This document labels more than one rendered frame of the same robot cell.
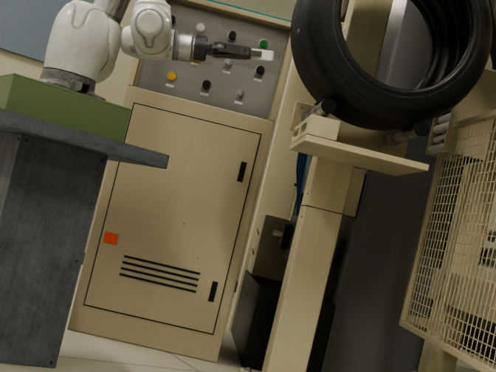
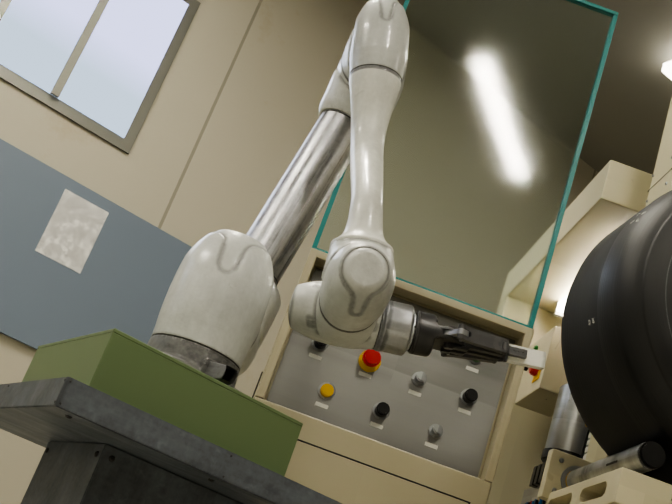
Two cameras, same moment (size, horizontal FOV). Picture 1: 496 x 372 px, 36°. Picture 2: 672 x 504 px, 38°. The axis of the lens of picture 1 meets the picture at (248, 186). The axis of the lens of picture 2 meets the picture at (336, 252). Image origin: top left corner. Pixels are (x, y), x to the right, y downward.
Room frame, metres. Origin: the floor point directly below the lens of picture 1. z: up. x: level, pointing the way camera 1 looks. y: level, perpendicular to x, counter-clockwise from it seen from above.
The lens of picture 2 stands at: (0.64, 0.32, 0.44)
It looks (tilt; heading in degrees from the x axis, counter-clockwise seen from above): 22 degrees up; 4
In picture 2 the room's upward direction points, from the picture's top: 20 degrees clockwise
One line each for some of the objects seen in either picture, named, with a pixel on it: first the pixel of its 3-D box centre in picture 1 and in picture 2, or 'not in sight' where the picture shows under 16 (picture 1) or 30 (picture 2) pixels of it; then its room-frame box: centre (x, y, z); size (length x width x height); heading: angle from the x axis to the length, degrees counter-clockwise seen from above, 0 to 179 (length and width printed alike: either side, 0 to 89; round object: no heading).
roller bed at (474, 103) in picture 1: (463, 115); not in sight; (2.61, -0.67, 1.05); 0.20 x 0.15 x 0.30; 4
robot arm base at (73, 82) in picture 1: (69, 85); (194, 370); (2.18, 0.56, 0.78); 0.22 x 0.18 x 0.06; 37
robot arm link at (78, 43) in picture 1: (79, 40); (219, 296); (2.20, 0.57, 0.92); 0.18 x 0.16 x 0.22; 3
